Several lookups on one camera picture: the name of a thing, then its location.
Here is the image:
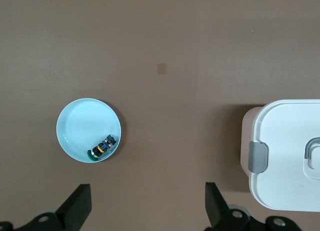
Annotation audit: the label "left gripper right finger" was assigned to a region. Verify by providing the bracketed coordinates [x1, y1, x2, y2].
[204, 182, 298, 231]

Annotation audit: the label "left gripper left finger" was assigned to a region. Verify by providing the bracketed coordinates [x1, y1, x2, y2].
[0, 183, 93, 231]

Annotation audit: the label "white lunch box grey clasps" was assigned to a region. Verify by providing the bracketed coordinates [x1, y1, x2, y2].
[240, 98, 320, 213]

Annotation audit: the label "small black blue cylinder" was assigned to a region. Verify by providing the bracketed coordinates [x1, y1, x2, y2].
[87, 134, 118, 162]

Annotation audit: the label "light blue round plate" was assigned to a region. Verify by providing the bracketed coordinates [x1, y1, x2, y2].
[55, 98, 123, 164]

